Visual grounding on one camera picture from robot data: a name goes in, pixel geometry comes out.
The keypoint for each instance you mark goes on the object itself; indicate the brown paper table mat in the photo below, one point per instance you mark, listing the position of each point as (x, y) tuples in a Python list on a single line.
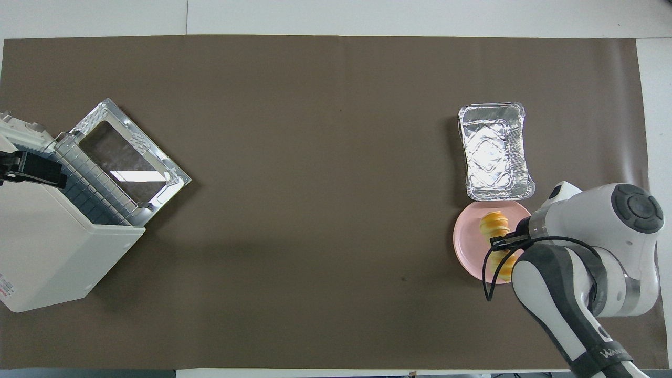
[(315, 236)]

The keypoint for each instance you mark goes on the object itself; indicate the yellow twisted bread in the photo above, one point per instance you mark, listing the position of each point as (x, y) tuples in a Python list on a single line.
[(493, 224)]

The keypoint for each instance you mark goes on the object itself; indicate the glass oven door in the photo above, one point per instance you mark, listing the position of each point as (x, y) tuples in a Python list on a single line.
[(126, 152)]

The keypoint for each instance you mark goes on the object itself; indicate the pink round plate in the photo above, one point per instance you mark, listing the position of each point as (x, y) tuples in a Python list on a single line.
[(467, 241)]

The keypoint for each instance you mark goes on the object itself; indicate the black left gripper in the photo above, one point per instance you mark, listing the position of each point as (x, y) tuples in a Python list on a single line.
[(10, 168)]

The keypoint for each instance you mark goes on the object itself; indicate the aluminium foil tray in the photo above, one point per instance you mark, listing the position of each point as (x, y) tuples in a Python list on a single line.
[(493, 152)]

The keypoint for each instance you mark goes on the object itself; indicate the white toaster oven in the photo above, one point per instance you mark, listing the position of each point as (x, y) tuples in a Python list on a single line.
[(47, 252)]

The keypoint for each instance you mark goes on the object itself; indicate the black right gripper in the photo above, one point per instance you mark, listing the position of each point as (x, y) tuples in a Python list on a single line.
[(522, 231)]

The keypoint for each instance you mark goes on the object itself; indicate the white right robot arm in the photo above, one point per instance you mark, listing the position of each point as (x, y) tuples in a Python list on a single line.
[(588, 231)]

